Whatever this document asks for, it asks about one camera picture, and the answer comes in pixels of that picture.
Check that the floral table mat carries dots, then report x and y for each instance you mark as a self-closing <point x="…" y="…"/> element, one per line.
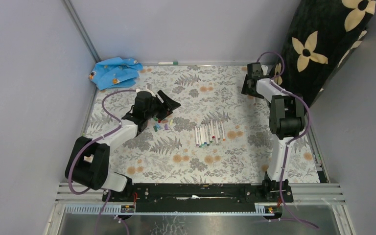
<point x="171" y="156"/>

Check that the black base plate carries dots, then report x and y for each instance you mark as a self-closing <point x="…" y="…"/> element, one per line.
<point x="165" y="198"/>

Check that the blue patterned cloth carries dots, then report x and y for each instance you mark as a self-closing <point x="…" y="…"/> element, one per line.
<point x="115" y="73"/>

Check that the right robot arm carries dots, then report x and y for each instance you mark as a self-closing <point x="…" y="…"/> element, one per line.
<point x="286" y="122"/>

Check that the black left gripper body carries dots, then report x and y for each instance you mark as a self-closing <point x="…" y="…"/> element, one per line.
<point x="156" y="105"/>

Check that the light blue cap marker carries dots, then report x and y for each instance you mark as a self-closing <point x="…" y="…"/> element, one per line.
<point x="196" y="137"/>

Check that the green cap red-end marker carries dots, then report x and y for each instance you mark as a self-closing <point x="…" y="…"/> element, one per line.
<point x="211" y="130"/>

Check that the black floral plush pillow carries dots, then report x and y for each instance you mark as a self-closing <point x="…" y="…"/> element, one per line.
<point x="321" y="35"/>

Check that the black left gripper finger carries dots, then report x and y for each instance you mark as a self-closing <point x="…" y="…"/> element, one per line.
<point x="168" y="104"/>
<point x="163" y="114"/>

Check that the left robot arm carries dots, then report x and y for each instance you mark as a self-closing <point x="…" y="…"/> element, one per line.
<point x="89" y="161"/>

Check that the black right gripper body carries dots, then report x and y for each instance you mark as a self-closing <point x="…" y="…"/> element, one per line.
<point x="245" y="90"/>

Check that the green-capped marker by wall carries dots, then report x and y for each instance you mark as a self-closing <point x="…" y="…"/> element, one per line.
<point x="168" y="63"/>

